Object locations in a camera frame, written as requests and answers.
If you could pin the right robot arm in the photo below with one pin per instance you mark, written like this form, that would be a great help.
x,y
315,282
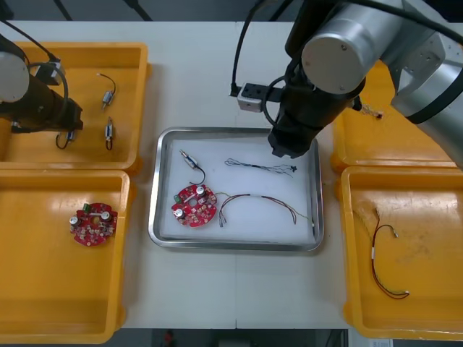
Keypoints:
x,y
336,47

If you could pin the steel tray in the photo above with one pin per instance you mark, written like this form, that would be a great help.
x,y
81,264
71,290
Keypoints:
x,y
155,217

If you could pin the yellow-orange plastic bin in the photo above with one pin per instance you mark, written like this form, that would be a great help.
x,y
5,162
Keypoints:
x,y
126,54
380,144
72,289
405,311

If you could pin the small metal solenoid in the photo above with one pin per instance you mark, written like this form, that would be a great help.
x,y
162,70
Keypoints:
x,y
107,96
69,136
191,161
109,132

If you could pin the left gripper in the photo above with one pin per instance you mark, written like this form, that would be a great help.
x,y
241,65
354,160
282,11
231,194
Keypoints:
x,y
67,115

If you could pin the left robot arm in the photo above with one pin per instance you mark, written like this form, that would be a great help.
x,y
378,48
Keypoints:
x,y
11,76

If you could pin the red harness with metal terminals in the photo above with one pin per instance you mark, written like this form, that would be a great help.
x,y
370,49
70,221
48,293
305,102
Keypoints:
x,y
253,195

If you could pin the red-black harness with white connector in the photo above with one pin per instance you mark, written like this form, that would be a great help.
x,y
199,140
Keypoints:
x,y
373,253

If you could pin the round red circuit board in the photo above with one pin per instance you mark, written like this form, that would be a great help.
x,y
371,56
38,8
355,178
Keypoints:
x,y
195,211
92,231

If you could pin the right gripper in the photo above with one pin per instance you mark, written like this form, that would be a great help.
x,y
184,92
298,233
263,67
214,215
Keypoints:
x,y
293,139

